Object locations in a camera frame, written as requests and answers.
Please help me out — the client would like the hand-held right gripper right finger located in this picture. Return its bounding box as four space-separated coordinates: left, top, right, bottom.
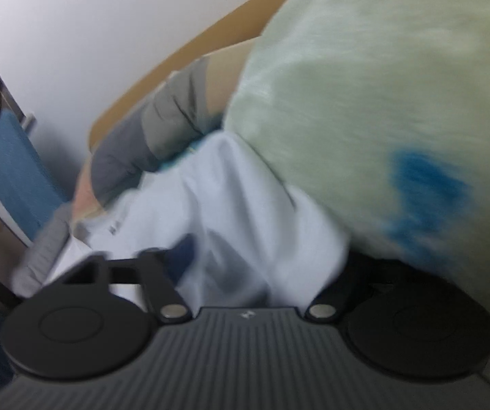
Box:
305 251 403 322

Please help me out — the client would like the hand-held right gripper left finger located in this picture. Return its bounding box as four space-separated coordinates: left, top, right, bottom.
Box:
59 234 197 324

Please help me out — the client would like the light blue garment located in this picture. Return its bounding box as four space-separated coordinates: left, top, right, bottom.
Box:
72 130 351 313

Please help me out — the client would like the grey beige striped garment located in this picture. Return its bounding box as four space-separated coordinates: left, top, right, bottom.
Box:
12 45 259 299

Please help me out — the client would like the blue cloth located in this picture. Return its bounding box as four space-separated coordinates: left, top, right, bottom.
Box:
0 109 70 246

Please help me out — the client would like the green printed fleece blanket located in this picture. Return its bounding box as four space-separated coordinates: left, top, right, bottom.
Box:
223 0 490 293

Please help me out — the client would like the yellow wooden headboard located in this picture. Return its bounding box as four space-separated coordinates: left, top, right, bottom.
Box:
89 0 297 153

